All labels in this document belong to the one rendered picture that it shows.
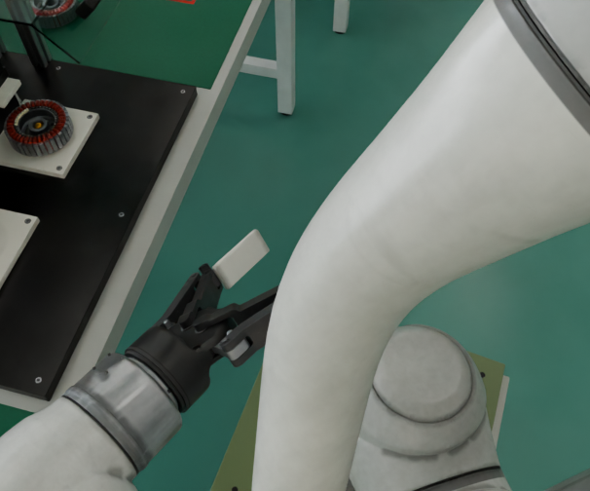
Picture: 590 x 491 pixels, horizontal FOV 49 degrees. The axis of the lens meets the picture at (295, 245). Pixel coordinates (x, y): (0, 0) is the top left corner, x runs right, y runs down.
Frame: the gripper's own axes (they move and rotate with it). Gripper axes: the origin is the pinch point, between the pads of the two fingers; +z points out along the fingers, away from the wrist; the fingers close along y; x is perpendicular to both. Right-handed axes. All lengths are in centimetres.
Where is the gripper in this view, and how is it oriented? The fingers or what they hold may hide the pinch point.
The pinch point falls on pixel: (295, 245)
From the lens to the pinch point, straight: 66.3
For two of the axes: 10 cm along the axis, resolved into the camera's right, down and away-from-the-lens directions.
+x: 4.6, 8.0, 3.8
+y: -6.4, 0.0, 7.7
